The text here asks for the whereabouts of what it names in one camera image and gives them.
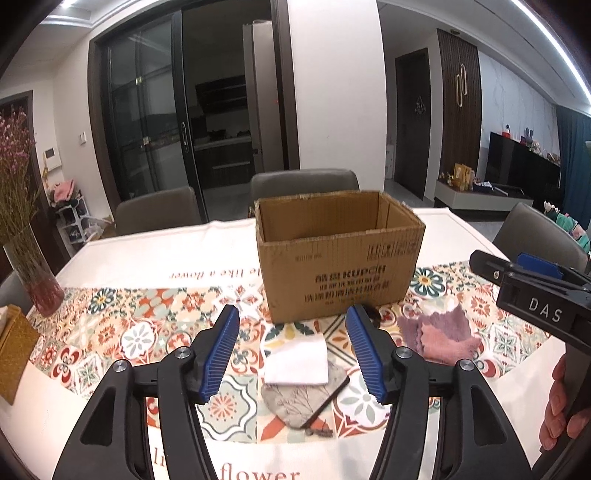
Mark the glass vase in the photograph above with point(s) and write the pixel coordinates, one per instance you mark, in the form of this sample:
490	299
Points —
29	264

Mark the black television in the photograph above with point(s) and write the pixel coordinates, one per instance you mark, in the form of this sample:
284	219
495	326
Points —
513	164

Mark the person's right hand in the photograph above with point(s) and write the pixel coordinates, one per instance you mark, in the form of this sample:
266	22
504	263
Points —
555	422

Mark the pink purple cloth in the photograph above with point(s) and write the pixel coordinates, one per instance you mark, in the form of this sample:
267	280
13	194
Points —
441	337

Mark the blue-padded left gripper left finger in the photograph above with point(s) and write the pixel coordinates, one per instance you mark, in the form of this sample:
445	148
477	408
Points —
110	438

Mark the brown cardboard box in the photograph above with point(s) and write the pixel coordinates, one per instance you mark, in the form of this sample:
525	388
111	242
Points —
321	253

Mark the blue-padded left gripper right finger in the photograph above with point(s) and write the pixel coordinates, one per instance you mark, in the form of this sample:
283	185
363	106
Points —
476	439

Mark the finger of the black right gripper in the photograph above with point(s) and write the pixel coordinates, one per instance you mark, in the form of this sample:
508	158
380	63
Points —
490	267

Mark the dried pink flowers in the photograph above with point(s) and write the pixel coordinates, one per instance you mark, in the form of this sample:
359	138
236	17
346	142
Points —
18	195

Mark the grey chair right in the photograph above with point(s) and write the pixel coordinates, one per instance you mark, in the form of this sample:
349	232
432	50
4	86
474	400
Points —
526	230

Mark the dark wooden door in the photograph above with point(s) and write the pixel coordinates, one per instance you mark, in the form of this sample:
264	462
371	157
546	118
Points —
413	121

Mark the glass sliding door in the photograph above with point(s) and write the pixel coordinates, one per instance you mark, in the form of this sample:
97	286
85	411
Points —
195	94

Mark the grey floral pouch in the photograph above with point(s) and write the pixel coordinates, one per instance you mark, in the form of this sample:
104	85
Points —
300	407

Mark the patterned white tablecloth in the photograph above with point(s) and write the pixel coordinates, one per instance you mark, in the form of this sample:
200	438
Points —
142	296

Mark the folded white cloth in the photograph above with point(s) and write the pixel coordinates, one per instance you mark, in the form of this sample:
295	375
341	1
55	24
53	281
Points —
299	362

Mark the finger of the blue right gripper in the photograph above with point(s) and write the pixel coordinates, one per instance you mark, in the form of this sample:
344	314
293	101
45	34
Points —
540	266

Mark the shoe rack with items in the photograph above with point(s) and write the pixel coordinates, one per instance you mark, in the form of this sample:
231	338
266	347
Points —
74	222

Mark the woven tissue box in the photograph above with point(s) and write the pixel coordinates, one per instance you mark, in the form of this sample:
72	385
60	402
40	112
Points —
18	339

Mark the white tv cabinet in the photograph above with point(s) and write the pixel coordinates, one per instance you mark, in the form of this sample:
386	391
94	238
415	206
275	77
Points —
474	201

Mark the yellow bag on cabinet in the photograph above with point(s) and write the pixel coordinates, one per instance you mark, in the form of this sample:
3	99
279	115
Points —
463	177

